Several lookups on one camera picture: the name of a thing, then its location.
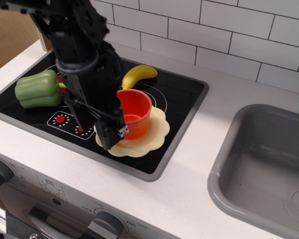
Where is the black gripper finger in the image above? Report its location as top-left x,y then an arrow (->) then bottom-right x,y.
94,117 -> 126,150
66,99 -> 86,130

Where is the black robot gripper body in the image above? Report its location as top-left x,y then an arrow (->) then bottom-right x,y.
56,47 -> 129,140

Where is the red plastic cup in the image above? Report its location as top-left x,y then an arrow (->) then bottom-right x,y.
117,89 -> 152,140

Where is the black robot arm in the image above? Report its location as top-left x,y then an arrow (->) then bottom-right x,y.
0,0 -> 128,150

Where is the cream scalloped plate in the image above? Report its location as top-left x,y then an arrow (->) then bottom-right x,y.
108,107 -> 170,158

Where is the green toy bell pepper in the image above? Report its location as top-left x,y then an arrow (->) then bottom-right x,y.
14,70 -> 66,109

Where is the yellow toy banana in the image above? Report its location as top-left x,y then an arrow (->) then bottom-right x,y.
122,65 -> 158,89

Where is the black toy stovetop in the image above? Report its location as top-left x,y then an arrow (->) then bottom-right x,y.
0,41 -> 210,182

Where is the grey right oven knob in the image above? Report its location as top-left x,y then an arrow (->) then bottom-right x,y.
88,211 -> 124,239

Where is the wooden side panel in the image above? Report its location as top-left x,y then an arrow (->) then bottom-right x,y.
0,10 -> 52,68

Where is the grey toy sink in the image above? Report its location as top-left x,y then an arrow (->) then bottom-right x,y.
207,105 -> 299,239

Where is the grey oven door handle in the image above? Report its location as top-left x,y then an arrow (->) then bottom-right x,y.
27,208 -> 90,239

